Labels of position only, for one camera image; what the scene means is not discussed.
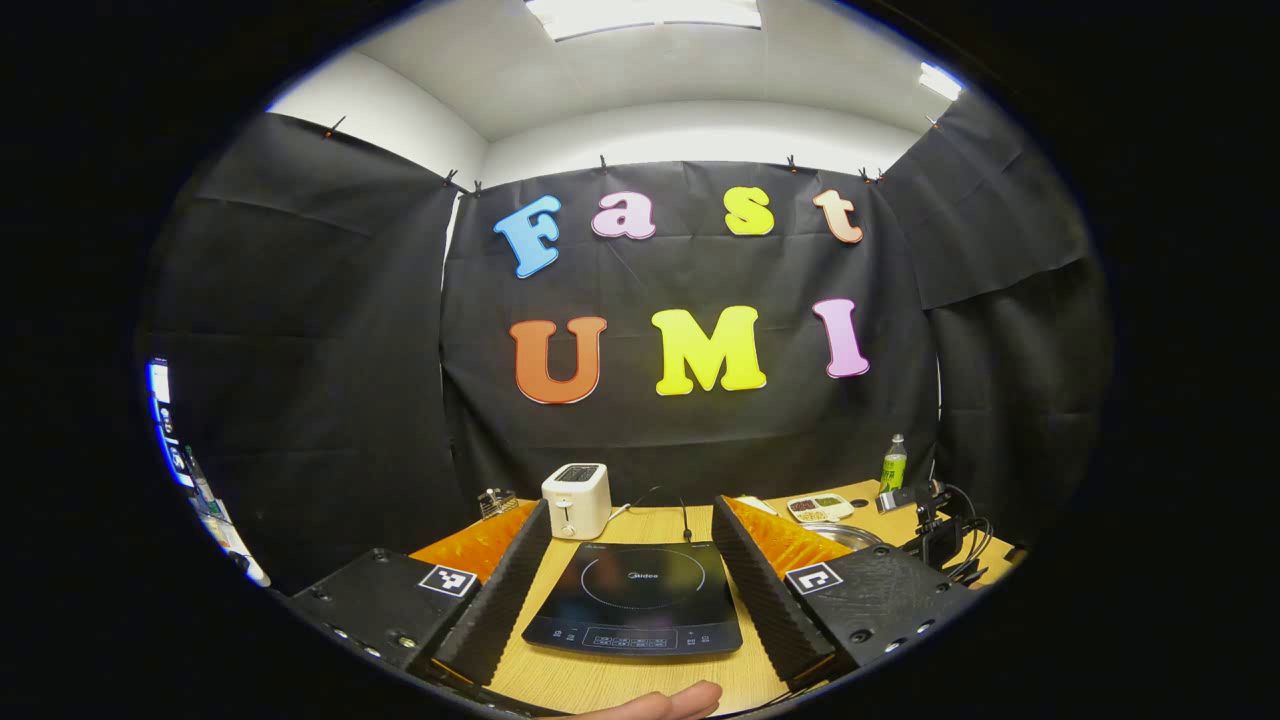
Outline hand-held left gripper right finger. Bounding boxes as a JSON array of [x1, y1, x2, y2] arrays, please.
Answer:
[[712, 494, 986, 691]]

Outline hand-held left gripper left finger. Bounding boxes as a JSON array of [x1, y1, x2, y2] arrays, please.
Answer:
[[288, 500, 553, 689]]

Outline stainless steel pot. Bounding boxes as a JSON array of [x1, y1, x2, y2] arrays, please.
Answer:
[[800, 521, 887, 551]]

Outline black induction cooktop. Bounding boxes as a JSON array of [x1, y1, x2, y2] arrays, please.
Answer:
[[522, 541, 744, 661]]

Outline white divided bean tray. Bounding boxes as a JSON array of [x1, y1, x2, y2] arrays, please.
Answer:
[[786, 493, 856, 525]]

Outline white toaster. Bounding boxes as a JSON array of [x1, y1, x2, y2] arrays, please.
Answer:
[[541, 462, 612, 542]]

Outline bright computer screen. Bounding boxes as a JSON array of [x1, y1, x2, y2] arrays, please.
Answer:
[[147, 358, 197, 491]]

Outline large ceiling light panel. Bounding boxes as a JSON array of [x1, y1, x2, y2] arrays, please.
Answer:
[[525, 0, 763, 42]]

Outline black power cable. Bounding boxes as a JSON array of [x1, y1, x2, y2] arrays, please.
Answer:
[[628, 486, 693, 544]]

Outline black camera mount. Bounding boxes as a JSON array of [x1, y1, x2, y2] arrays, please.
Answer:
[[876, 480, 967, 573]]

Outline black cable bundle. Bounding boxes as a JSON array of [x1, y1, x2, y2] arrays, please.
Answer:
[[940, 484, 1003, 587]]

